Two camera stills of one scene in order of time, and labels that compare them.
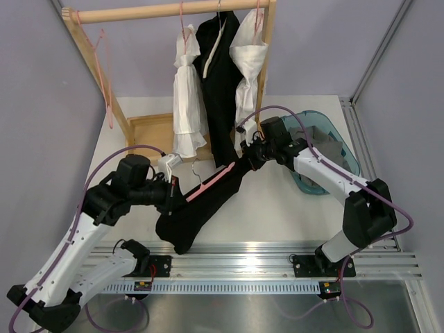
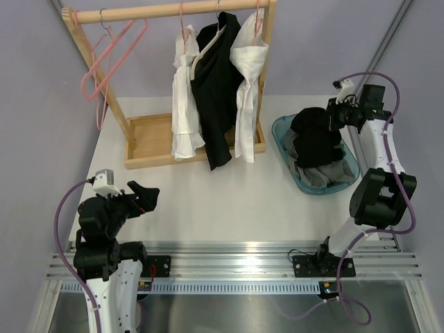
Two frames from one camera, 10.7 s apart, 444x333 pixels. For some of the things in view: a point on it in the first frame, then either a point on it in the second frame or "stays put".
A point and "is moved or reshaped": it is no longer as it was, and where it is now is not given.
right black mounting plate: x=319 y=266 stays put
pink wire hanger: x=94 y=48 is moved or reshaped
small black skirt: x=193 y=210 → x=317 y=141
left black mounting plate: x=159 y=266 stays put
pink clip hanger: x=202 y=186 → x=130 y=23
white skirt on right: x=248 y=47 stays put
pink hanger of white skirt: x=186 y=37 stays put
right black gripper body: x=259 y=151 → x=338 y=114
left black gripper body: x=161 y=194 → x=121 y=207
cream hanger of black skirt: x=220 y=32 → x=219 y=33
